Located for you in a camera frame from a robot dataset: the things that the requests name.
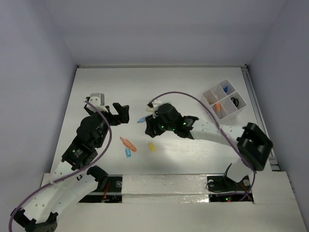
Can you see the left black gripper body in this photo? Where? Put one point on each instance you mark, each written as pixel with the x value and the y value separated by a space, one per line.
pixel 112 119

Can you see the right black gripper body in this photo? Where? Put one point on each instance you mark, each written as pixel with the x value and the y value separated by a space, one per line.
pixel 169 126

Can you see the blue highlighter pen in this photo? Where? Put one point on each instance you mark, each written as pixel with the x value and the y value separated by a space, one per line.
pixel 141 120

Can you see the yellow pen cap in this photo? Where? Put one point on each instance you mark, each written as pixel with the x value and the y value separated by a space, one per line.
pixel 152 147

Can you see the blue pen cap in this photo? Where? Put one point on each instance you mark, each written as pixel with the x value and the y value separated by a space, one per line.
pixel 128 152

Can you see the grey orange-tipped marker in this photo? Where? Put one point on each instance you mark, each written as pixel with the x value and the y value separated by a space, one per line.
pixel 218 107

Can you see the black scissors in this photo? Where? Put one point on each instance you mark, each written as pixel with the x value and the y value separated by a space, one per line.
pixel 235 101

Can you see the yellow highlighter pen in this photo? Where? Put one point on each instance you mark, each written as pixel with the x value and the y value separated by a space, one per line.
pixel 151 110

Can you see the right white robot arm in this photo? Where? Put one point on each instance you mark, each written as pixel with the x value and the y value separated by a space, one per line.
pixel 250 142

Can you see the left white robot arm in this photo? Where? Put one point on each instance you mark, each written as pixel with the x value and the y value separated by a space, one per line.
pixel 76 174

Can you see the orange highlighter pen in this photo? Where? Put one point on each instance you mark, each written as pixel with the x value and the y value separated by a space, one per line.
pixel 128 144

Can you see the white four-compartment organizer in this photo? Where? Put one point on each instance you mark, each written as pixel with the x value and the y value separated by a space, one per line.
pixel 216 94

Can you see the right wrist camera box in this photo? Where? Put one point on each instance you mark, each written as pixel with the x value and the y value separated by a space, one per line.
pixel 155 104

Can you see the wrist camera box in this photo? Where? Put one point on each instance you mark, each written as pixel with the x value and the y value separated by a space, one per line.
pixel 96 99
pixel 155 104

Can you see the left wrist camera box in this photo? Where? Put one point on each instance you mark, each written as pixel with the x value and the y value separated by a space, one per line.
pixel 96 99

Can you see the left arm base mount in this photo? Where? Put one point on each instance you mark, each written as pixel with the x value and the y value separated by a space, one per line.
pixel 111 193

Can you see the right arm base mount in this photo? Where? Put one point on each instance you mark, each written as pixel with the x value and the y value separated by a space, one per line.
pixel 224 190

